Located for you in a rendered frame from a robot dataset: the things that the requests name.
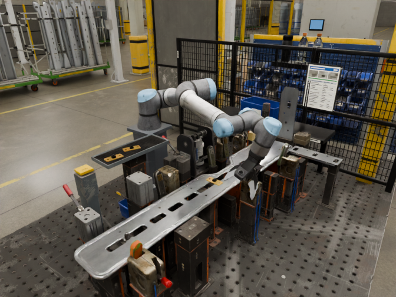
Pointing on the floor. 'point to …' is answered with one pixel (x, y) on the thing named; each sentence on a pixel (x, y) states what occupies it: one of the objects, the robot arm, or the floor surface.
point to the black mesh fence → (299, 95)
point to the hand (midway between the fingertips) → (236, 190)
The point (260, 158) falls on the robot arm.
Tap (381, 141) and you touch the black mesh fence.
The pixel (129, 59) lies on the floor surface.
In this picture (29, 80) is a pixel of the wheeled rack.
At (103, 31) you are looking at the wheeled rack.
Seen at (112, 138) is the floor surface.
